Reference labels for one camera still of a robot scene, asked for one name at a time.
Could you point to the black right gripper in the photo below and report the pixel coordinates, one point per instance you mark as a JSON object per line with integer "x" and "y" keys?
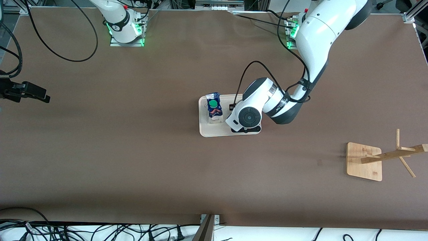
{"x": 10, "y": 91}

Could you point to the blue milk carton green cap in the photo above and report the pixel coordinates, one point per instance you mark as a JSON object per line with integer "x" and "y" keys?
{"x": 214, "y": 105}

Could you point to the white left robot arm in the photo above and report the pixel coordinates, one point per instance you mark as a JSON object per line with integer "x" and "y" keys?
{"x": 317, "y": 36}

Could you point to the cream tray with rabbit print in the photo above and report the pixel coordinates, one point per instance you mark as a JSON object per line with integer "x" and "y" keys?
{"x": 209, "y": 130}

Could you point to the grey power strip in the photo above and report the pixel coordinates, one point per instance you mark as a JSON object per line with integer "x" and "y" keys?
{"x": 219, "y": 6}

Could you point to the wooden mug stand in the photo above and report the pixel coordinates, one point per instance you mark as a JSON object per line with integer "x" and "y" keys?
{"x": 362, "y": 167}

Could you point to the black chair caster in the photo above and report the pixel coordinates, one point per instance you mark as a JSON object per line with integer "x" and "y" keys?
{"x": 379, "y": 6}

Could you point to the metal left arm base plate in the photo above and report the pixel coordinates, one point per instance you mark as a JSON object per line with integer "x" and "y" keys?
{"x": 289, "y": 46}

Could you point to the aluminium frame profile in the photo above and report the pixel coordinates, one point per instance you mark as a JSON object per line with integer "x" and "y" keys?
{"x": 409, "y": 15}
{"x": 13, "y": 10}

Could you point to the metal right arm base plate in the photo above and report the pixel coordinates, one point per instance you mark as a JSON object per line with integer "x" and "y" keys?
{"x": 127, "y": 44}

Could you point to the aluminium post with bracket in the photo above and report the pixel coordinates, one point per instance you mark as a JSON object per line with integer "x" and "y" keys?
{"x": 205, "y": 231}

